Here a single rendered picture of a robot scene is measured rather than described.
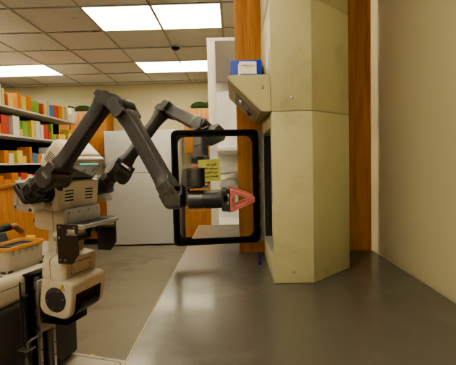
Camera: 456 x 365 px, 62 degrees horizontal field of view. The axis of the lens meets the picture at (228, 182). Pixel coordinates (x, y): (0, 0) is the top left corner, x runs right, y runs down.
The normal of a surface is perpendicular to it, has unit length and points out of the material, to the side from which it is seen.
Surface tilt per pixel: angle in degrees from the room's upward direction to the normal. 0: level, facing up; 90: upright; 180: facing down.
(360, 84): 90
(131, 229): 90
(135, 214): 90
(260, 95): 90
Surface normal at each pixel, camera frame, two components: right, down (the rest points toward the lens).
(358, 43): -0.01, 0.05
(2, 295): 0.95, 0.00
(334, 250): 0.70, 0.02
